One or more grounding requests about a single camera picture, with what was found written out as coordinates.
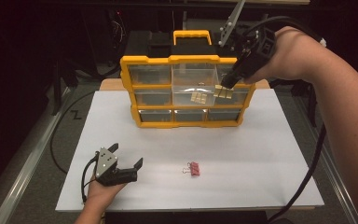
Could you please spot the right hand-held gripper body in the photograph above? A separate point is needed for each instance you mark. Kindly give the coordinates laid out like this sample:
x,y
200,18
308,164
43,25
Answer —
x,y
254,53

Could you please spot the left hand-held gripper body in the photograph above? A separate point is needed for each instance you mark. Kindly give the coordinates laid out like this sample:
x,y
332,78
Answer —
x,y
105,168

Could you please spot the clear plastic organizer drawer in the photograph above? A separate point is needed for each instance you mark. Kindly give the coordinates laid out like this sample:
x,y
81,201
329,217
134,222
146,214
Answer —
x,y
189,77

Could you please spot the yellow and black organizer cabinet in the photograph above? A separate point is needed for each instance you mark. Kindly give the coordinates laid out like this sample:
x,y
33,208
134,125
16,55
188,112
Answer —
x,y
192,57

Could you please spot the pink binder clip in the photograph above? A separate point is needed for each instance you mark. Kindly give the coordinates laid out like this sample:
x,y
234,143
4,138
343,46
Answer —
x,y
194,169

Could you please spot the person's left hand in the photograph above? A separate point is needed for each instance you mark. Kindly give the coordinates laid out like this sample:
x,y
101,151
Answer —
x,y
102,193

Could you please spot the person's right hand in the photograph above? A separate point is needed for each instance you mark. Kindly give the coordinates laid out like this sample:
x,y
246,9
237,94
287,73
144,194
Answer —
x,y
292,56

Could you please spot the black metal stand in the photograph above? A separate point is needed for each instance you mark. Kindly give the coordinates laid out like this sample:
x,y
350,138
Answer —
x,y
304,93
57,90

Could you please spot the set of clear closed drawers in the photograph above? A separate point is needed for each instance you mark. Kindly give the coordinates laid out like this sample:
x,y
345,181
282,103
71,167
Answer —
x,y
150,74

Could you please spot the aluminium frame rail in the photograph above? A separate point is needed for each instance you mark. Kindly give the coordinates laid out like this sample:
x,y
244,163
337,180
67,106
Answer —
x,y
28,161
334,174

